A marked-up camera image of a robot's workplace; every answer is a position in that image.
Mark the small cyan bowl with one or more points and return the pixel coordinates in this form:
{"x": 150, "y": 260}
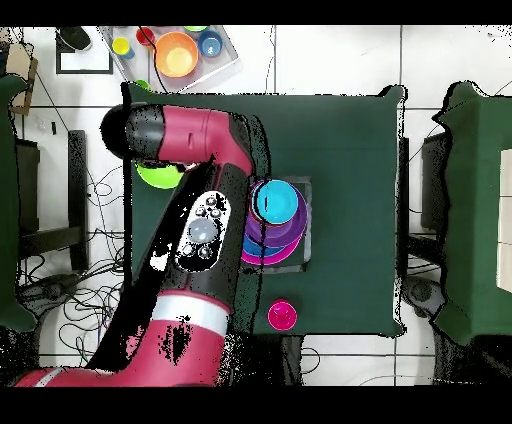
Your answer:
{"x": 278, "y": 202}

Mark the large blue bowl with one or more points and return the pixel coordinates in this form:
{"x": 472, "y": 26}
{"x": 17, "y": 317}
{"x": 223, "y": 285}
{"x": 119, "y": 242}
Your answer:
{"x": 252, "y": 248}

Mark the purple bowl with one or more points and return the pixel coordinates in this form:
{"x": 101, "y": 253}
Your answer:
{"x": 288, "y": 232}

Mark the large pink bowl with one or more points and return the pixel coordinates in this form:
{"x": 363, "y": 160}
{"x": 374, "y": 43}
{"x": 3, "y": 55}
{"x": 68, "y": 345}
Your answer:
{"x": 280, "y": 256}

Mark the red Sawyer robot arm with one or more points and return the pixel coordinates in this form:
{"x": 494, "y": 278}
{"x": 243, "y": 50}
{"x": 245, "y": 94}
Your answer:
{"x": 192, "y": 132}

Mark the large green bowl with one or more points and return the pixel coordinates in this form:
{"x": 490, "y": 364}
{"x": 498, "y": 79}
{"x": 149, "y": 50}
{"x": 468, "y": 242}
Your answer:
{"x": 158, "y": 176}

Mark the pink cup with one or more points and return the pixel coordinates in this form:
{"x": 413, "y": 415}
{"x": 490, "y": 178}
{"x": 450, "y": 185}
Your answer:
{"x": 282, "y": 316}

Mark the dark green table cloth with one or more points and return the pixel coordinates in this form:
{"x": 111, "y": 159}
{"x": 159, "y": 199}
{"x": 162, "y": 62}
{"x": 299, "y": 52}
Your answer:
{"x": 340, "y": 132}

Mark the green cup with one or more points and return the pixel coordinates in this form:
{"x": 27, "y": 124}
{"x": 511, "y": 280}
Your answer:
{"x": 142, "y": 84}

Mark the blue cup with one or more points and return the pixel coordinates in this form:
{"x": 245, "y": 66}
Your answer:
{"x": 210, "y": 43}

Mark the large orange bowl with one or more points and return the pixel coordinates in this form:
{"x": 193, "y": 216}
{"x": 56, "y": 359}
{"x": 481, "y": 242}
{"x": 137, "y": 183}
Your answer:
{"x": 176, "y": 55}

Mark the black floor device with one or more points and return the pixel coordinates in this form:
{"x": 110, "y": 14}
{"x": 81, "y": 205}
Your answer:
{"x": 52, "y": 288}
{"x": 420, "y": 292}

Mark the clear plastic tray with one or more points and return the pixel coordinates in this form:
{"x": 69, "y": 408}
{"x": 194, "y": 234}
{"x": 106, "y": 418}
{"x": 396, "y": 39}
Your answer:
{"x": 138, "y": 66}

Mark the red cup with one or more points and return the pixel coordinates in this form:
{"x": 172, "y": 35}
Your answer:
{"x": 144, "y": 36}

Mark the yellow cup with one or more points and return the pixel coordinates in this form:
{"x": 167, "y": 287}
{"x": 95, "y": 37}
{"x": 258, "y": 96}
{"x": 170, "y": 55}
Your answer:
{"x": 120, "y": 46}

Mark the green covered side table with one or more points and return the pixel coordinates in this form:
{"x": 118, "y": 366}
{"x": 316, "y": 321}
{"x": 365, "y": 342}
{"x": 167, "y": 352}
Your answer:
{"x": 8, "y": 200}
{"x": 476, "y": 200}

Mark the beige box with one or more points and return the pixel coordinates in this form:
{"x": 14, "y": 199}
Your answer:
{"x": 504, "y": 220}

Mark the person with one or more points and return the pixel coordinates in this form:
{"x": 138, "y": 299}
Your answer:
{"x": 74, "y": 38}

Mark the brown cardboard box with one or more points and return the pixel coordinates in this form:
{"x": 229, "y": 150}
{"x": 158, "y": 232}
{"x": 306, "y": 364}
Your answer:
{"x": 22, "y": 68}

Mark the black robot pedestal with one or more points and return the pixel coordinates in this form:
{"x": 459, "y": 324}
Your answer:
{"x": 272, "y": 360}

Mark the black table leg frame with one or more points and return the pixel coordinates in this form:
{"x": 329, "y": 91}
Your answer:
{"x": 76, "y": 180}
{"x": 430, "y": 180}

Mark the black floor tape frame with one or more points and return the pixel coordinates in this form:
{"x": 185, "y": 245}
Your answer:
{"x": 84, "y": 72}

